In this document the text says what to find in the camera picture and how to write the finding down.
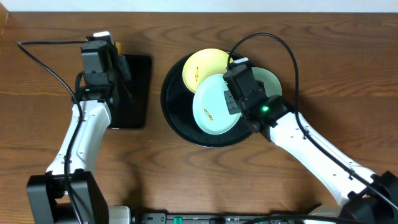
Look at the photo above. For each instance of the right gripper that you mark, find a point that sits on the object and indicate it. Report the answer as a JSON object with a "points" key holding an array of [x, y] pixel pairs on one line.
{"points": [[230, 103]]}

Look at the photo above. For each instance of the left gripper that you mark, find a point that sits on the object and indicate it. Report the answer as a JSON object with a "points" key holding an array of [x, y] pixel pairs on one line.
{"points": [[123, 66]]}

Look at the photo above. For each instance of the light blue plate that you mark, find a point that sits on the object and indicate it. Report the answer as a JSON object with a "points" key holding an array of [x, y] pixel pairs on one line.
{"points": [[210, 110]]}

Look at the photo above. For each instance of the pale green plate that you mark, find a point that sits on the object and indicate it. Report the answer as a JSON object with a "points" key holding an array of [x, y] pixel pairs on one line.
{"points": [[271, 83]]}

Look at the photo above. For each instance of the yellow green sponge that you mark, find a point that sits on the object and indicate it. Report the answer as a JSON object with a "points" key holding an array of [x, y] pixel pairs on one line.
{"points": [[118, 47]]}

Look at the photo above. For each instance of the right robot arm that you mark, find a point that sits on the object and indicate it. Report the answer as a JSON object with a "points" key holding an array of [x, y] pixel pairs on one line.
{"points": [[362, 196]]}

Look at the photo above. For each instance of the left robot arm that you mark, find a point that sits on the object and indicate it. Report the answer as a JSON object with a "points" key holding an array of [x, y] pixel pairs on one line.
{"points": [[102, 99]]}

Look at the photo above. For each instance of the black rectangular tray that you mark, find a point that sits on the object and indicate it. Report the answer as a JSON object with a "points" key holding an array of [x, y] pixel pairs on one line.
{"points": [[133, 94]]}

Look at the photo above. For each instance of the black round tray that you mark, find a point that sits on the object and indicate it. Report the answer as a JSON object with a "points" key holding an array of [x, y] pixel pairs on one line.
{"points": [[176, 102]]}

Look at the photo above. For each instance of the yellow plate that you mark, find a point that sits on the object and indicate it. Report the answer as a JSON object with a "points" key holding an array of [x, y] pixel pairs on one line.
{"points": [[203, 64]]}

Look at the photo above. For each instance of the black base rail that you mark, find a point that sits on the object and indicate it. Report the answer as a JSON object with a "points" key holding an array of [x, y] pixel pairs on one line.
{"points": [[217, 218]]}

